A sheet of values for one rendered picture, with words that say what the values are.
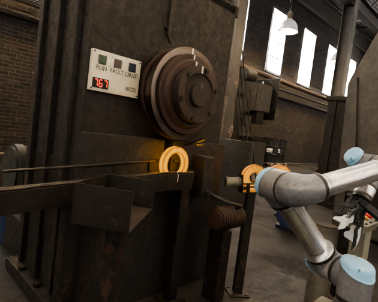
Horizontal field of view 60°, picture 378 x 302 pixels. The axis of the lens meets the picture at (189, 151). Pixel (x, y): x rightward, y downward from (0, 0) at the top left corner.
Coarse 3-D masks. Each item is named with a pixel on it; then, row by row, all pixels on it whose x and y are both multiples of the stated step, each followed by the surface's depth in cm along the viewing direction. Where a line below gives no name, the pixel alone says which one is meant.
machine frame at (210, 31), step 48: (48, 0) 176; (96, 0) 143; (144, 0) 160; (192, 0) 181; (48, 48) 175; (96, 48) 146; (144, 48) 163; (48, 96) 165; (96, 96) 149; (48, 144) 165; (96, 144) 146; (144, 144) 164; (192, 144) 188; (48, 240) 165; (96, 240) 152; (144, 240) 173; (192, 240) 199; (48, 288) 155; (96, 288) 156; (144, 288) 177
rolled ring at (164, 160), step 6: (168, 150) 166; (174, 150) 168; (180, 150) 172; (162, 156) 166; (168, 156) 166; (180, 156) 175; (186, 156) 175; (162, 162) 165; (186, 162) 176; (162, 168) 165; (180, 168) 176; (186, 168) 176
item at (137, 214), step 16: (112, 176) 133; (80, 192) 108; (96, 192) 107; (112, 192) 106; (128, 192) 105; (144, 192) 131; (80, 208) 108; (96, 208) 107; (112, 208) 106; (128, 208) 105; (144, 208) 130; (80, 224) 108; (96, 224) 107; (112, 224) 106; (128, 224) 105; (112, 240) 120; (112, 256) 120; (112, 272) 120; (112, 288) 120
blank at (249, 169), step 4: (244, 168) 193; (248, 168) 191; (252, 168) 191; (256, 168) 191; (260, 168) 192; (244, 172) 190; (248, 172) 191; (252, 172) 191; (256, 172) 192; (244, 176) 191; (248, 176) 191; (244, 180) 191; (248, 180) 191; (252, 188) 192
